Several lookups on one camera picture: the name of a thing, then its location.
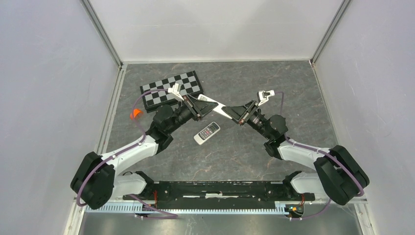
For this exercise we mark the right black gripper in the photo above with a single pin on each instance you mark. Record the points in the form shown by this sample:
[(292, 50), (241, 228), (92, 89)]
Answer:
[(238, 113)]

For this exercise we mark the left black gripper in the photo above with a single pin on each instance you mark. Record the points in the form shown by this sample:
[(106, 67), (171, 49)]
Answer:
[(203, 107)]

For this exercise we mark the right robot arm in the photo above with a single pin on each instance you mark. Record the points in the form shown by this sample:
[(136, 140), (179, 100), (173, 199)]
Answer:
[(340, 176)]

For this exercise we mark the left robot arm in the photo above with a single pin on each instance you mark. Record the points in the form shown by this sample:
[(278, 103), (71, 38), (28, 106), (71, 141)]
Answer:
[(98, 178)]

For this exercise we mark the white remote with buttons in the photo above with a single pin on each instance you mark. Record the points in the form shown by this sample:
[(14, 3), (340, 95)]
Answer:
[(205, 134)]

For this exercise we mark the orange plastic cup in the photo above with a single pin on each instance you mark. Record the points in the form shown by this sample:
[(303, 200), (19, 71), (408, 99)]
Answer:
[(136, 114)]

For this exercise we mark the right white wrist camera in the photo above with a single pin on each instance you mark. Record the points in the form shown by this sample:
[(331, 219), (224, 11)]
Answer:
[(263, 96)]

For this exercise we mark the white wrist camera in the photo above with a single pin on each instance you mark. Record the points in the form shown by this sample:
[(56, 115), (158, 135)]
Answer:
[(263, 96), (175, 92)]

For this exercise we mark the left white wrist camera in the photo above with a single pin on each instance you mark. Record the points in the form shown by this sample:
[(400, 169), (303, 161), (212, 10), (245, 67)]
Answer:
[(175, 92)]

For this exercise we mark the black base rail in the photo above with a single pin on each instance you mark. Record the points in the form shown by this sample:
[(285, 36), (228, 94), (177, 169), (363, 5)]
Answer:
[(221, 194)]

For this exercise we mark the white toothed cable duct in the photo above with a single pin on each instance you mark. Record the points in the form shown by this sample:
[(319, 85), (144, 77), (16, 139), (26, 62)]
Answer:
[(138, 208)]

